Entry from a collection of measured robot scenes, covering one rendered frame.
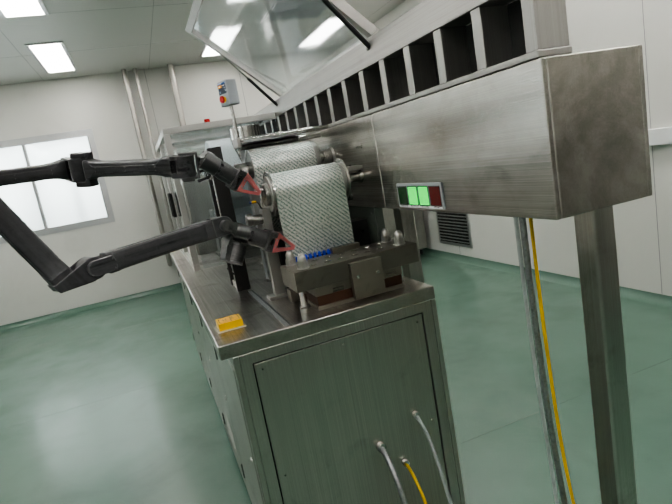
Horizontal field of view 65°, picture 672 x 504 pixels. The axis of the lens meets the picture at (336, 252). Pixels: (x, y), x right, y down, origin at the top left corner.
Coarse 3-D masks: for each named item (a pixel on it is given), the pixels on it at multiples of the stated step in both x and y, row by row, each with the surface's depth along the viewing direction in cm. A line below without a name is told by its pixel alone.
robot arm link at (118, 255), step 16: (192, 224) 153; (208, 224) 152; (144, 240) 142; (160, 240) 144; (176, 240) 147; (192, 240) 150; (208, 240) 153; (96, 256) 139; (112, 256) 133; (128, 256) 138; (144, 256) 141; (96, 272) 130; (112, 272) 135
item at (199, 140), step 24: (264, 120) 264; (192, 144) 253; (216, 144) 257; (168, 192) 350; (192, 192) 256; (240, 192) 264; (192, 216) 257; (240, 216) 265; (216, 240) 262; (216, 264) 264
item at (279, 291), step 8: (264, 208) 174; (256, 216) 172; (264, 216) 172; (256, 224) 173; (264, 224) 173; (272, 224) 173; (272, 256) 175; (272, 264) 175; (280, 264) 176; (272, 272) 176; (280, 272) 177; (272, 280) 177; (280, 280) 177; (280, 288) 177; (272, 296) 176; (280, 296) 177
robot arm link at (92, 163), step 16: (96, 160) 167; (112, 160) 167; (128, 160) 163; (144, 160) 160; (160, 160) 158; (176, 160) 157; (192, 160) 158; (96, 176) 165; (112, 176) 164; (176, 176) 158; (192, 176) 158
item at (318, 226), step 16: (288, 208) 167; (304, 208) 169; (320, 208) 171; (336, 208) 172; (288, 224) 167; (304, 224) 169; (320, 224) 171; (336, 224) 173; (304, 240) 170; (320, 240) 172; (336, 240) 174; (352, 240) 176
